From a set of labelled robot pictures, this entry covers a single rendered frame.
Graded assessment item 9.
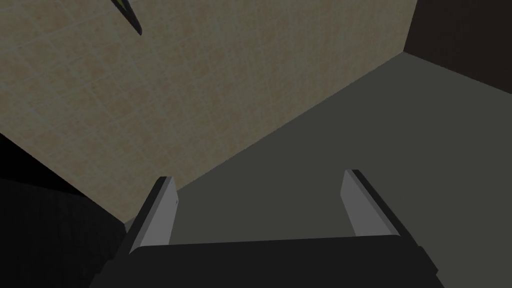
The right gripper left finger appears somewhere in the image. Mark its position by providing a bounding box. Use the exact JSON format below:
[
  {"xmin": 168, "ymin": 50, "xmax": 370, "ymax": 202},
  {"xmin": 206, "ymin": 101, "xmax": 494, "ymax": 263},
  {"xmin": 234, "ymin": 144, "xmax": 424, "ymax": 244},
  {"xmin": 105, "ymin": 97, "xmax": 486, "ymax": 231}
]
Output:
[{"xmin": 127, "ymin": 175, "xmax": 179, "ymax": 255}]

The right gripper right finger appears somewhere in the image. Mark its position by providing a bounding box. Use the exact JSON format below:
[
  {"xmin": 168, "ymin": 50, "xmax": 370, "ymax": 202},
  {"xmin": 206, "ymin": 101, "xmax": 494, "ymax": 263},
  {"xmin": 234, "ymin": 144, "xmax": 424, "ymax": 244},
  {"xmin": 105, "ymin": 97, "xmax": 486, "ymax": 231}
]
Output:
[{"xmin": 340, "ymin": 169, "xmax": 402, "ymax": 238}]

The black pointed object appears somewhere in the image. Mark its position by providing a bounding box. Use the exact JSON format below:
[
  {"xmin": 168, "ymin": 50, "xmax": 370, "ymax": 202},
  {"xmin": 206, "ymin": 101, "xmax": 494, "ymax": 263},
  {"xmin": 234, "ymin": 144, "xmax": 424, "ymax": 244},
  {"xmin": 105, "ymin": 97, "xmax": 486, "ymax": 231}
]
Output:
[{"xmin": 111, "ymin": 0, "xmax": 143, "ymax": 37}]

